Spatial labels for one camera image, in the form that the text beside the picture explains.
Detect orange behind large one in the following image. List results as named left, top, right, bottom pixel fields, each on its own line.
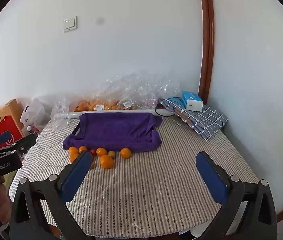
left=96, top=147, right=107, bottom=157

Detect large front orange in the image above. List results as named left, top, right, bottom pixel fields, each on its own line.
left=99, top=154, right=114, bottom=169

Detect brown wooden door frame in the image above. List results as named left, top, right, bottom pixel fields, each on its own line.
left=198, top=0, right=215, bottom=105

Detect clear plastic bags pile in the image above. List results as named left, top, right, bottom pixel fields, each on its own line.
left=51, top=70, right=182, bottom=120

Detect purple towel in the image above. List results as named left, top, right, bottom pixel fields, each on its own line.
left=62, top=113, right=163, bottom=152

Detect white plastic bag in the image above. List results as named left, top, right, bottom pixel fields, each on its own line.
left=20, top=99, right=47, bottom=131

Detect folded grey checked cloth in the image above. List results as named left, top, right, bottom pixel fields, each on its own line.
left=159, top=98, right=228, bottom=141

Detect person's left hand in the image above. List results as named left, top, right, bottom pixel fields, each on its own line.
left=0, top=177, right=12, bottom=225

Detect bagged oranges at wall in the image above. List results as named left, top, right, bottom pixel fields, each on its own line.
left=74, top=100, right=138, bottom=112

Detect white light switch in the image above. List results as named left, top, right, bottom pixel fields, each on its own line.
left=63, top=16, right=77, bottom=33

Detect red paper bag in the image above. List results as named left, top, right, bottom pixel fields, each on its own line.
left=0, top=115, right=23, bottom=148

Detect black cable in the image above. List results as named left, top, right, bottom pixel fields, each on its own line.
left=154, top=99, right=176, bottom=118

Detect yellow-green small fruit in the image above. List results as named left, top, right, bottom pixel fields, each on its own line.
left=108, top=151, right=116, bottom=159

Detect blue white tissue box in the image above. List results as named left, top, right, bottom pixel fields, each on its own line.
left=182, top=91, right=203, bottom=112

